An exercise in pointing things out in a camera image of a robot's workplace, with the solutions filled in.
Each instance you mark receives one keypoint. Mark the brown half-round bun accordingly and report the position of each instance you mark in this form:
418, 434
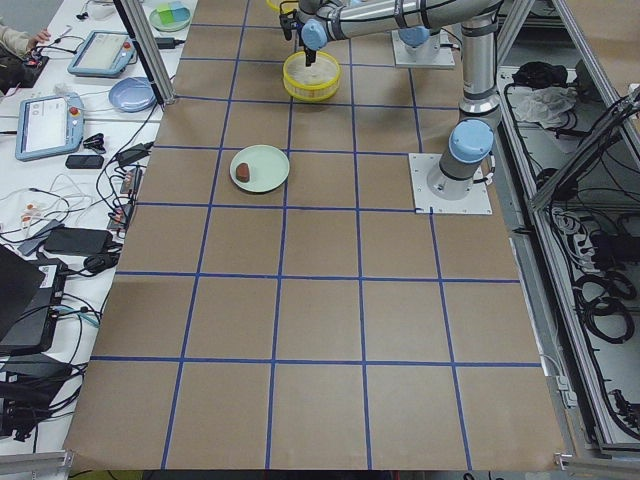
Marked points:
243, 172

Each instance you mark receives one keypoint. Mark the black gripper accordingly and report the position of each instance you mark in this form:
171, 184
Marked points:
310, 53

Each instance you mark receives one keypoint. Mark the green plate with blocks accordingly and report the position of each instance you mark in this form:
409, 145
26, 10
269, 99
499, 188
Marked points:
170, 16

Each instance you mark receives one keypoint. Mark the teach pendant, near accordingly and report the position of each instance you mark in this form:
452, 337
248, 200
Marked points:
49, 126

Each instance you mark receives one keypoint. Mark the teach pendant, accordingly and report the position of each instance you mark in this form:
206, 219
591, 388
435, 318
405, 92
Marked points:
104, 54
49, 126

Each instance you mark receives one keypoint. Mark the black power adapter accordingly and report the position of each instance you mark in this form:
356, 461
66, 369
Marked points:
78, 241

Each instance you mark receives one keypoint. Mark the mint green plate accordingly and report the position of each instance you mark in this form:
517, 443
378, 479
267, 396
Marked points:
269, 168

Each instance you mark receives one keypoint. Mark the aluminium frame post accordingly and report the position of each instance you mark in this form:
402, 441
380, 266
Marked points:
135, 22

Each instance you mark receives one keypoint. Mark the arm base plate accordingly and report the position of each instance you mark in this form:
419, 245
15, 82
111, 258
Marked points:
435, 193
436, 52

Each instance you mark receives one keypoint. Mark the black laptop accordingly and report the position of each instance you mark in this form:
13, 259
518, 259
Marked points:
30, 290

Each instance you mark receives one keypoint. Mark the yellow steamer basket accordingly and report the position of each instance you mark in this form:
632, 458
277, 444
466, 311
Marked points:
274, 5
314, 83

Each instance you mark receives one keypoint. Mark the white crumpled cloth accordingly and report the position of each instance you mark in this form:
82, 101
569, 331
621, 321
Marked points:
547, 107

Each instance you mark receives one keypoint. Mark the blue plate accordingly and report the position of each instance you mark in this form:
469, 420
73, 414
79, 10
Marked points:
133, 94

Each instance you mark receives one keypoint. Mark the teach pendant, far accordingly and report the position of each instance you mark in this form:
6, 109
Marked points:
104, 54

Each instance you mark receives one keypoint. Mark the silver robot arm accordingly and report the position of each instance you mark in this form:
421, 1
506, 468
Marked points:
418, 36
318, 23

